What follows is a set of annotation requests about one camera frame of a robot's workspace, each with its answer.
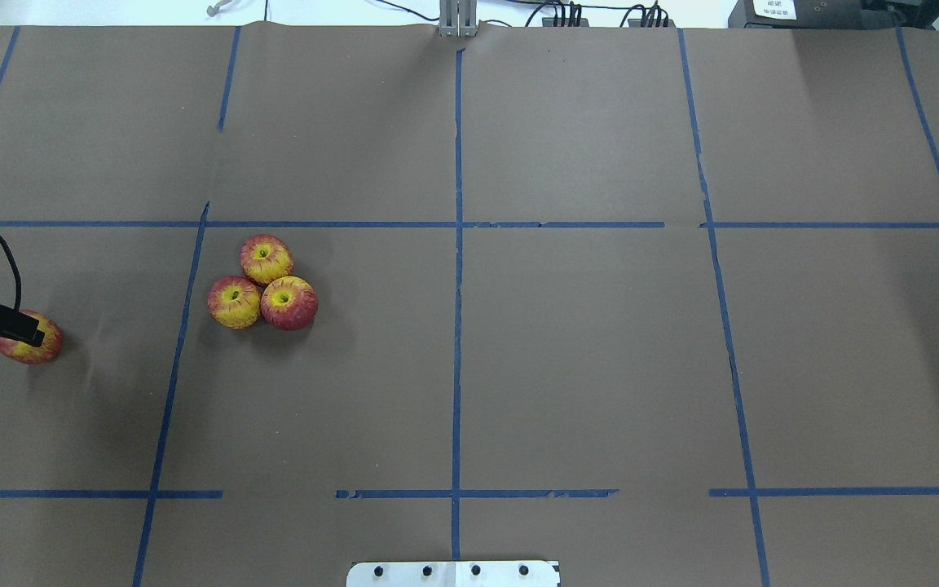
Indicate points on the red yellow apple front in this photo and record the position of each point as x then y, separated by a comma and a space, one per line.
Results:
289, 303

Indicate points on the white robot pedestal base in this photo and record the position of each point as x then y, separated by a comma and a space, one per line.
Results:
456, 573

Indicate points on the red yellow lone apple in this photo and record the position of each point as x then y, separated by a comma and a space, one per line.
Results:
51, 345

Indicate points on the red yellow apple back-right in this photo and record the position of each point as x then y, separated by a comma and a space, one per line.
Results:
234, 302

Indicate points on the red yellow apple back-left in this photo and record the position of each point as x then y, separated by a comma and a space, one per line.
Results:
265, 258

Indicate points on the aluminium frame post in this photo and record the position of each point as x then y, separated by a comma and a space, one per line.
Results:
458, 18

